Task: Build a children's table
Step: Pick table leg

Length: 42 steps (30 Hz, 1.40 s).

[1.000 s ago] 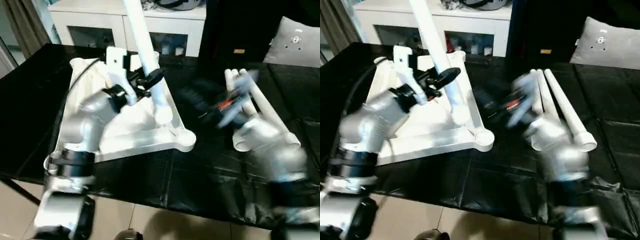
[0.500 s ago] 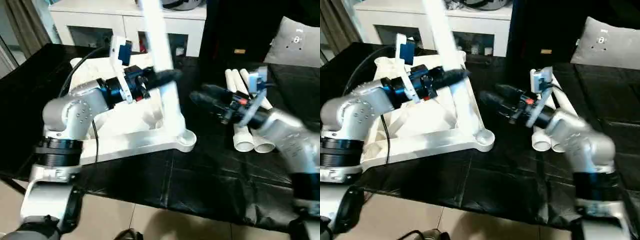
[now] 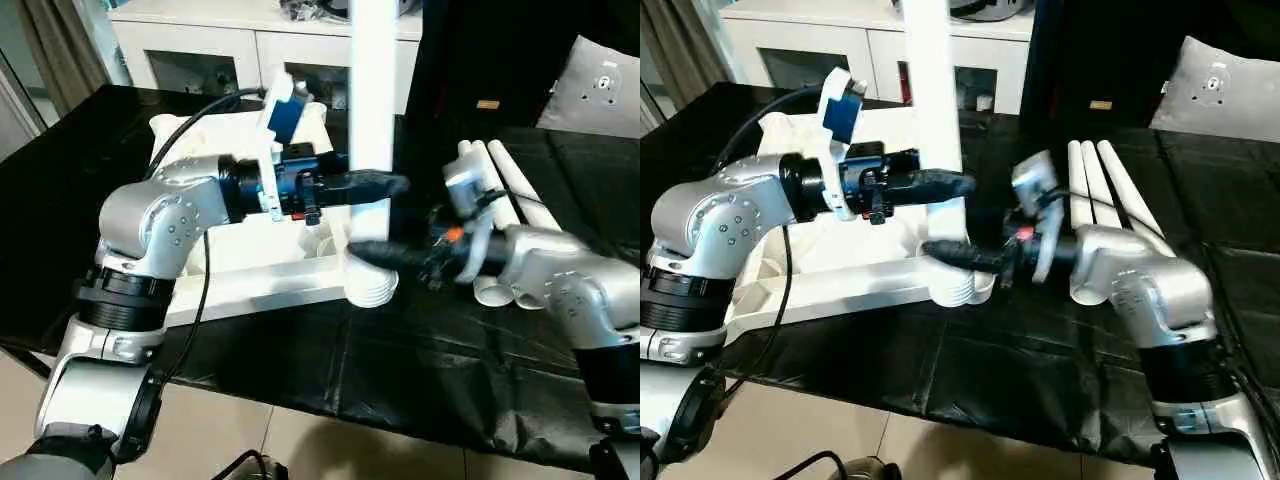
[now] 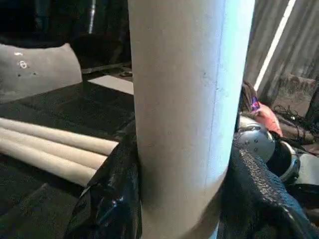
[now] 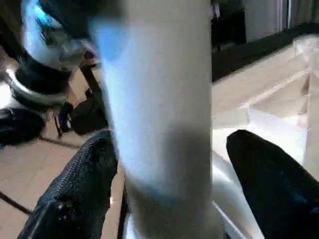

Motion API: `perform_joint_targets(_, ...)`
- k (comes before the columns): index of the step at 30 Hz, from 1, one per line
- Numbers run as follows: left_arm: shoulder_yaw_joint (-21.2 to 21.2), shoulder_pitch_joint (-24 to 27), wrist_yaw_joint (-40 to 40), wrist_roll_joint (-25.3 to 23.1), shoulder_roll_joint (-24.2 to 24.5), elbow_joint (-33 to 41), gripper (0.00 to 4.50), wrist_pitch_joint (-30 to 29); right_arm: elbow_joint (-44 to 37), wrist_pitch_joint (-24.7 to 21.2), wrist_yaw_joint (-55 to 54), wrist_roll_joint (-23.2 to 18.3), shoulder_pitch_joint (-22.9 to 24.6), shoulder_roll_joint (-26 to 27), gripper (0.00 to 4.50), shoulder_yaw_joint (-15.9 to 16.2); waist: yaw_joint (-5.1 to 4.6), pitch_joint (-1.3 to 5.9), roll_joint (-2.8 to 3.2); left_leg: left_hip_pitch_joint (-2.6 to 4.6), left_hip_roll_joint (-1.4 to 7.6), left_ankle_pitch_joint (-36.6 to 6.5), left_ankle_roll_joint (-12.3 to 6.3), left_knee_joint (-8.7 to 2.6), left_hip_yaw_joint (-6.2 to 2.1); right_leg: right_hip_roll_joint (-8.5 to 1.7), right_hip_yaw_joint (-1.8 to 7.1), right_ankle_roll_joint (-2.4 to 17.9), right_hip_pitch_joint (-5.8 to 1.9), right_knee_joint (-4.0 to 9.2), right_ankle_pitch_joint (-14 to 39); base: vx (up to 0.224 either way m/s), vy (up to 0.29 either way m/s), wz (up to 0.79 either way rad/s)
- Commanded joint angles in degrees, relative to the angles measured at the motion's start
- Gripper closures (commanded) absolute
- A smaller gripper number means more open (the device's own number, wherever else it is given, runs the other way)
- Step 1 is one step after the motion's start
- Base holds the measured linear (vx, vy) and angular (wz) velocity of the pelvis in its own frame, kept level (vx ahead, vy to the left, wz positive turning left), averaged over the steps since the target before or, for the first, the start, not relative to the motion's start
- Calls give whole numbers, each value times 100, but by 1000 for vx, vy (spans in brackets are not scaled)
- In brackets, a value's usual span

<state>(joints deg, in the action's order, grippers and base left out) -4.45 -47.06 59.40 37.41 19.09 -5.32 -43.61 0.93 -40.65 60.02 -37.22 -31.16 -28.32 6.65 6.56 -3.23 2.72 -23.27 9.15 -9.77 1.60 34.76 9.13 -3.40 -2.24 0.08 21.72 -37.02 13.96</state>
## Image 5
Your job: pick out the white plastic table leg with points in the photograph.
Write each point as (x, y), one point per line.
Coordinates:
(162, 99)

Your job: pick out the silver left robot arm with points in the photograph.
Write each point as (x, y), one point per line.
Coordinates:
(37, 37)

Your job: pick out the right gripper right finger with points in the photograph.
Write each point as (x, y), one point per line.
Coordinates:
(279, 199)

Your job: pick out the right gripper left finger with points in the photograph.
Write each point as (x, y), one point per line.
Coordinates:
(74, 199)

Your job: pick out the white plastic table top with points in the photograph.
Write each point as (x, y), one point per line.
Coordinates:
(261, 99)

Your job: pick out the black bag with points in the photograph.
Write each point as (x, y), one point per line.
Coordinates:
(84, 117)

